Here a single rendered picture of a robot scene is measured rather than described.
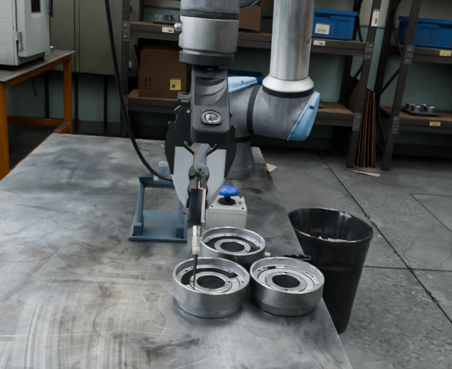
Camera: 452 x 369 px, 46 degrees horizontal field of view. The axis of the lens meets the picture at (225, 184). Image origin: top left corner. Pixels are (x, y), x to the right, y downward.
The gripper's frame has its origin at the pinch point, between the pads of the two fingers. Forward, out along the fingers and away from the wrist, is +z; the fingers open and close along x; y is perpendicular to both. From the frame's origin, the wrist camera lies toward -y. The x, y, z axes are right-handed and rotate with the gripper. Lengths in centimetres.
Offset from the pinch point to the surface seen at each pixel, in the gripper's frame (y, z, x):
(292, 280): -1.5, 10.8, -14.6
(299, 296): -8.2, 9.6, -14.1
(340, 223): 129, 55, -64
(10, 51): 208, 6, 90
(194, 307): -9.0, 11.3, -0.3
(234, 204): 22.0, 8.6, -7.6
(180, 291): -7.5, 9.9, 1.6
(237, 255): 2.1, 9.1, -6.7
